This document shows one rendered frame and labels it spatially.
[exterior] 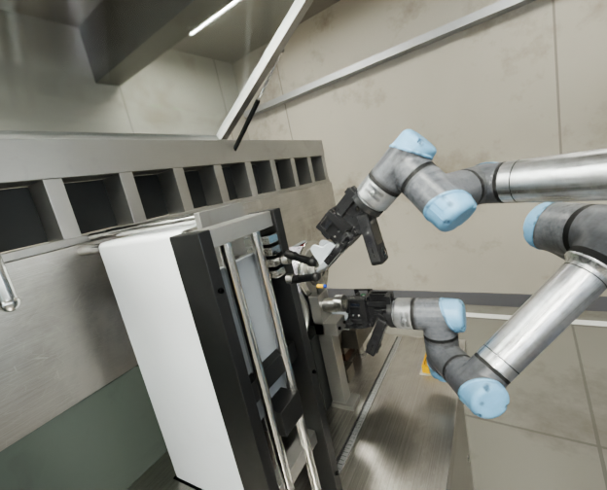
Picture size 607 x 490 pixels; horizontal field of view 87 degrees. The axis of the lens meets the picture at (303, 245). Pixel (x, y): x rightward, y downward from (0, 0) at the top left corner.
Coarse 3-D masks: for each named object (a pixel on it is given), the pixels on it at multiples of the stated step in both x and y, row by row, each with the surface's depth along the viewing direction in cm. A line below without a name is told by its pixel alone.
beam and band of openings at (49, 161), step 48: (0, 144) 56; (48, 144) 63; (96, 144) 70; (144, 144) 80; (192, 144) 93; (240, 144) 110; (288, 144) 136; (0, 192) 62; (48, 192) 62; (96, 192) 76; (144, 192) 87; (192, 192) 100; (240, 192) 116; (0, 240) 61; (48, 240) 67
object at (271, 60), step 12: (312, 0) 82; (300, 12) 82; (288, 24) 84; (288, 36) 86; (276, 48) 87; (276, 60) 92; (264, 72) 92; (252, 84) 94; (252, 96) 97; (240, 108) 98; (252, 108) 100; (228, 132) 104; (240, 132) 104
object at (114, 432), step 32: (128, 384) 72; (64, 416) 61; (96, 416) 66; (128, 416) 72; (32, 448) 57; (64, 448) 61; (96, 448) 66; (128, 448) 71; (160, 448) 77; (0, 480) 53; (32, 480) 57; (64, 480) 61; (96, 480) 65; (128, 480) 70
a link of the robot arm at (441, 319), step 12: (420, 300) 74; (432, 300) 73; (444, 300) 72; (456, 300) 71; (420, 312) 72; (432, 312) 71; (444, 312) 70; (456, 312) 69; (420, 324) 73; (432, 324) 71; (444, 324) 70; (456, 324) 69; (432, 336) 72; (444, 336) 71
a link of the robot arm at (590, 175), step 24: (480, 168) 59; (504, 168) 55; (528, 168) 52; (552, 168) 49; (576, 168) 46; (600, 168) 44; (504, 192) 56; (528, 192) 52; (552, 192) 50; (576, 192) 47; (600, 192) 45
